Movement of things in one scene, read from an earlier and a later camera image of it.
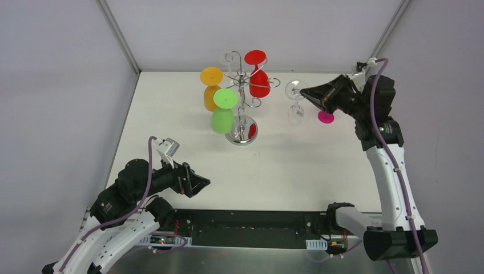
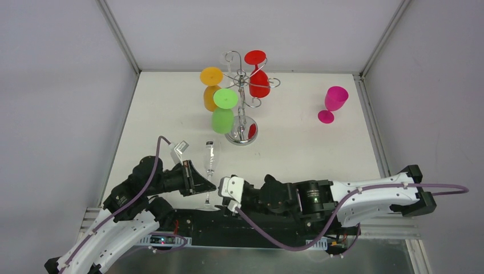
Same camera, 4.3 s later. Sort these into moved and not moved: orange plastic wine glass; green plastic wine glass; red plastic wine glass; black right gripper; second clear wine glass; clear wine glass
Moved: black right gripper; clear wine glass
Not moved: red plastic wine glass; green plastic wine glass; orange plastic wine glass; second clear wine glass
